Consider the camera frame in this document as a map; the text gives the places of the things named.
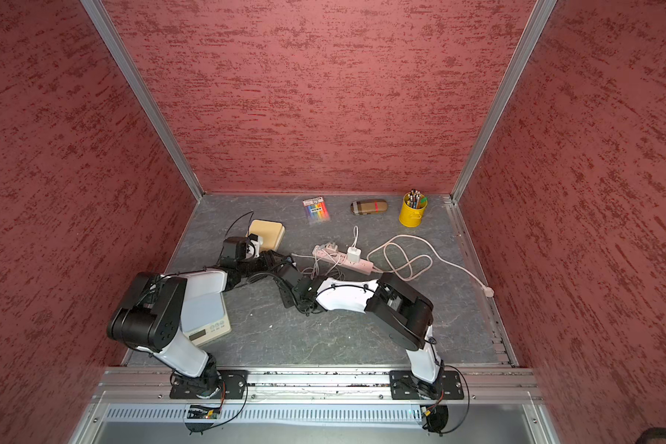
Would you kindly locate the aluminium front rail frame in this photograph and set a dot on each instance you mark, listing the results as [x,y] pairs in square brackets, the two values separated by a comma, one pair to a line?
[355,396]

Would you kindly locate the aluminium corner post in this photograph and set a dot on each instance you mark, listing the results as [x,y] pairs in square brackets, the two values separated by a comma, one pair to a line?
[105,27]
[536,24]

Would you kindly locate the rainbow highlighter pack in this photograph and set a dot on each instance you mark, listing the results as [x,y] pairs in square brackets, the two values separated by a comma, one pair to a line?
[316,210]

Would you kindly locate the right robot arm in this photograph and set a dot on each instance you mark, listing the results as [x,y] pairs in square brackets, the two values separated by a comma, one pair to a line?
[403,313]

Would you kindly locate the brown plaid pencil case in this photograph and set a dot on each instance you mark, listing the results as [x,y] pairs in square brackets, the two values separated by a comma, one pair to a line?
[369,207]

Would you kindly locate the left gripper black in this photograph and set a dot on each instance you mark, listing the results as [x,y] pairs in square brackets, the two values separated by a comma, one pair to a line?
[270,264]

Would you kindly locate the white grey kitchen scale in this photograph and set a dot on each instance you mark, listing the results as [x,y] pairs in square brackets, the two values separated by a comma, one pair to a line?
[204,317]

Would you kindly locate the yellow pen cup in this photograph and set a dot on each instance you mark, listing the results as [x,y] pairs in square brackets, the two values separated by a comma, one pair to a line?
[411,218]

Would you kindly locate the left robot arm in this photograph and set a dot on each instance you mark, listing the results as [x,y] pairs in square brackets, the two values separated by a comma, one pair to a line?
[162,314]

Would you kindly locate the pens in cup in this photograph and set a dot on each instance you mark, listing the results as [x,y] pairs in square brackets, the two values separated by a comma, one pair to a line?
[416,200]

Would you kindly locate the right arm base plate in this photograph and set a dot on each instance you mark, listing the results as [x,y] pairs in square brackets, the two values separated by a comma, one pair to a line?
[405,386]

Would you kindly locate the left aluminium corner post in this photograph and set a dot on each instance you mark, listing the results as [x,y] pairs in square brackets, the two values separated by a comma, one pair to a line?
[105,27]

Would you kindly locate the small white square box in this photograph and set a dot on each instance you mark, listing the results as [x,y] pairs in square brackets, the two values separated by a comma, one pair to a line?
[354,255]

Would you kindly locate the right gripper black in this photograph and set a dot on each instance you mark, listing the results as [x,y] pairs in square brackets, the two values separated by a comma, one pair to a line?
[287,297]

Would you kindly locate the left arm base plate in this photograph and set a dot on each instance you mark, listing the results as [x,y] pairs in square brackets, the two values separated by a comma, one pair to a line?
[227,385]

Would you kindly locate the right aluminium corner post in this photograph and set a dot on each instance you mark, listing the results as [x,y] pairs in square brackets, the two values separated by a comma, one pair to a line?
[536,24]

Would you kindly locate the beige wooden-top electronic scale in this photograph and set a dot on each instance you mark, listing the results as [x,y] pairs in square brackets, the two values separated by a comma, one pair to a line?
[270,234]

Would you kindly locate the pink power strip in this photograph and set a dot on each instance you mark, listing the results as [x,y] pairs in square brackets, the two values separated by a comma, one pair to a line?
[363,267]

